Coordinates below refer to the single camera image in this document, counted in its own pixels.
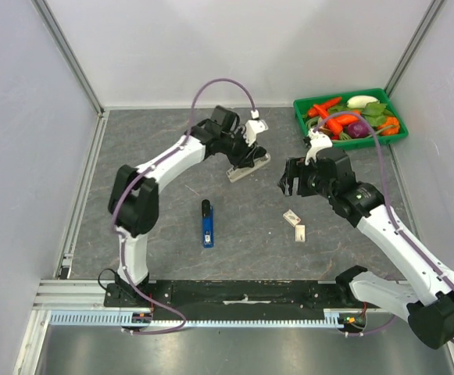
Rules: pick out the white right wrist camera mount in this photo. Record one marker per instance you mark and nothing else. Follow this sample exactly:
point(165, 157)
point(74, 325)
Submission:
point(317, 142)

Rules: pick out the orange toy carrot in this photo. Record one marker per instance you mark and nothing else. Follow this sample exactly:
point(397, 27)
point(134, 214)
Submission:
point(326, 121)
point(347, 119)
point(319, 109)

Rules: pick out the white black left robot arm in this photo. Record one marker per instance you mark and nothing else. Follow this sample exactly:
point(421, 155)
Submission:
point(134, 200)

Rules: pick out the aluminium frame rail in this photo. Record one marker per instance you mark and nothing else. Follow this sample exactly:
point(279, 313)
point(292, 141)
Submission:
point(52, 24)

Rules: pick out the white toy radish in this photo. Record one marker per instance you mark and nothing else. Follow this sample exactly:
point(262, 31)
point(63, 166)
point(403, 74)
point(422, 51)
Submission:
point(361, 101)

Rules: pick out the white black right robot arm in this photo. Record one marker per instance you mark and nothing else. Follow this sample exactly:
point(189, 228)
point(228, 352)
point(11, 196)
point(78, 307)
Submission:
point(426, 303)

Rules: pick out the green toy long beans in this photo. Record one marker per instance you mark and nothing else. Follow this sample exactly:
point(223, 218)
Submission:
point(344, 140)

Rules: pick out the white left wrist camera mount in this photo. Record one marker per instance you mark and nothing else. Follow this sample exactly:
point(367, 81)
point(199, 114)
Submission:
point(253, 127)

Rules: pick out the green plastic basket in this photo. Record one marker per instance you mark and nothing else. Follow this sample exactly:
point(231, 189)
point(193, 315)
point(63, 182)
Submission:
point(302, 105)

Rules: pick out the beige and black stapler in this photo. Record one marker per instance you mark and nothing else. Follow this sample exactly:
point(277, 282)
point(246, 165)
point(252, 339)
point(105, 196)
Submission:
point(235, 174)

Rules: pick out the small orange toy pumpkin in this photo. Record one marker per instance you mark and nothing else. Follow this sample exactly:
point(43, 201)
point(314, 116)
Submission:
point(390, 127)

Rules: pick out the white staple box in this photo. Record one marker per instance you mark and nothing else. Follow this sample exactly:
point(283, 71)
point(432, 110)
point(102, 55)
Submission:
point(292, 218)
point(300, 233)

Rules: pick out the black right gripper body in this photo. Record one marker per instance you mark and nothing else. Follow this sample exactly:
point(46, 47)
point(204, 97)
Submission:
point(309, 177)

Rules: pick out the green toy leafy vegetable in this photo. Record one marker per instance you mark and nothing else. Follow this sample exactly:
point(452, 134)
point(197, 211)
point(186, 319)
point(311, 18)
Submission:
point(376, 113)

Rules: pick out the purple toy onion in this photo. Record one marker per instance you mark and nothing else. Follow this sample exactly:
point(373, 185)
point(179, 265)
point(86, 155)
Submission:
point(357, 130)

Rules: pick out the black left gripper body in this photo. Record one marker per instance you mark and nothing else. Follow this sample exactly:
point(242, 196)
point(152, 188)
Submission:
point(241, 151)

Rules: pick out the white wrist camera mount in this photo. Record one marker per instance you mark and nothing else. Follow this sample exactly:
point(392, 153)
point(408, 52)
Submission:
point(253, 127)
point(317, 142)

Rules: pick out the blue and black stapler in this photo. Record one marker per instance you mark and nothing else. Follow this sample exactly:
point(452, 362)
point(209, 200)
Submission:
point(207, 224)

